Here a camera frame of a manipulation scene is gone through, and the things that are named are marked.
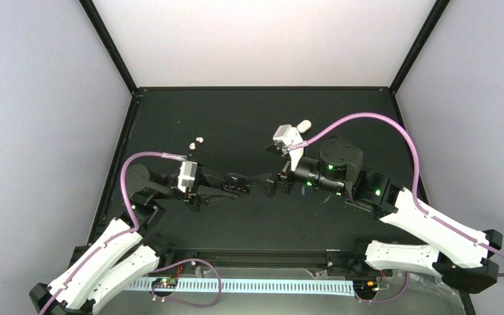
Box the black earbud charging case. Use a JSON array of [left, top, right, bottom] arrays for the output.
[[222, 173, 251, 196]]

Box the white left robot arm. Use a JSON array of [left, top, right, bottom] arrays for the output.
[[30, 161, 249, 314]]

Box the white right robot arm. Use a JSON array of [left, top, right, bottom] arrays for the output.
[[253, 136, 503, 293]]

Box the white earbud charging case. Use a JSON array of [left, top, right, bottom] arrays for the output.
[[296, 119, 312, 134]]

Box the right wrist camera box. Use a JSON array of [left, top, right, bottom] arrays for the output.
[[272, 124, 306, 172]]

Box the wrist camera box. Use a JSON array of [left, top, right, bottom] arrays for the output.
[[177, 161, 198, 193], [272, 124, 306, 172]]

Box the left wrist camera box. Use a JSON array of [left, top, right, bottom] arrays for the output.
[[177, 161, 198, 193]]

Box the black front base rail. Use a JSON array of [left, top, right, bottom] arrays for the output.
[[172, 248, 361, 268]]

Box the light blue cable duct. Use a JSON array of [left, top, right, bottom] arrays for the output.
[[126, 277, 354, 297]]

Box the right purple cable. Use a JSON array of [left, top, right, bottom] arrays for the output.
[[287, 112, 504, 278]]

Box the purple cable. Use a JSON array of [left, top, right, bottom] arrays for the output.
[[39, 152, 189, 315], [287, 112, 504, 278]]

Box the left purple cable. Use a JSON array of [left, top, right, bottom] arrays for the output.
[[39, 152, 189, 315]]

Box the black frame post left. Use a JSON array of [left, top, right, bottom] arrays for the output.
[[79, 0, 138, 95]]

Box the black frame post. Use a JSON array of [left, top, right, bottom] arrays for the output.
[[389, 0, 450, 95], [79, 0, 138, 95]]

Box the black frame post right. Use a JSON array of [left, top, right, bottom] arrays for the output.
[[389, 0, 450, 95]]

